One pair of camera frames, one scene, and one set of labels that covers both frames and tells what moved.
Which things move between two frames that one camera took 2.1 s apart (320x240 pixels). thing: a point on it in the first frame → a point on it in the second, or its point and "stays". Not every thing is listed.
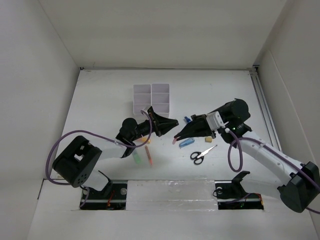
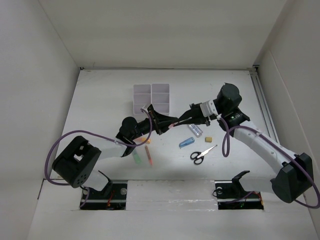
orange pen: [148, 154] stays
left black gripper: [161, 125] stays
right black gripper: [198, 127] → [196, 113]
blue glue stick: [186, 142] stays
